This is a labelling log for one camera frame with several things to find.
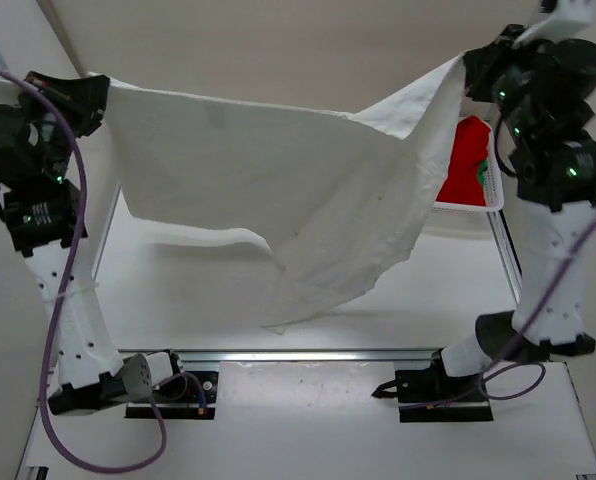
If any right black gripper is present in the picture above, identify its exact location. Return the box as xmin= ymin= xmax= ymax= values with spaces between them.
xmin=456 ymin=27 xmax=542 ymax=138

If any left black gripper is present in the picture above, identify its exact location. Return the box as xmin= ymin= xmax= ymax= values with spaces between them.
xmin=16 ymin=71 xmax=111 ymax=178

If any white t shirt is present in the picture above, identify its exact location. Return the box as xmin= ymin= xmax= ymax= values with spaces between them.
xmin=105 ymin=56 xmax=466 ymax=322

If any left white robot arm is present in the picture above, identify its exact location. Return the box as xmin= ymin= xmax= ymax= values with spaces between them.
xmin=0 ymin=55 xmax=188 ymax=415

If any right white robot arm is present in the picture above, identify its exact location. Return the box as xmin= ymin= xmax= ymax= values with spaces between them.
xmin=427 ymin=1 xmax=596 ymax=400

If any green t shirt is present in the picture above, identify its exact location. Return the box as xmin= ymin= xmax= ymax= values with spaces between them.
xmin=476 ymin=159 xmax=489 ymax=188

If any white plastic basket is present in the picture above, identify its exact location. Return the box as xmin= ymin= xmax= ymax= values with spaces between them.
xmin=433 ymin=116 xmax=504 ymax=215

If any red t shirt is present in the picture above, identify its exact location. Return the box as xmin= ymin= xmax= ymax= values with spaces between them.
xmin=436 ymin=116 xmax=491 ymax=207

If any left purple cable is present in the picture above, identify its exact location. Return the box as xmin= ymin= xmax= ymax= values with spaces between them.
xmin=0 ymin=62 xmax=209 ymax=474

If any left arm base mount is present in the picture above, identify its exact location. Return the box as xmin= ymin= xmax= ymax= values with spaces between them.
xmin=153 ymin=361 xmax=219 ymax=421

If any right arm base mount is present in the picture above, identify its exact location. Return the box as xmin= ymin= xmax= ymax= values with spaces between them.
xmin=371 ymin=361 xmax=493 ymax=424

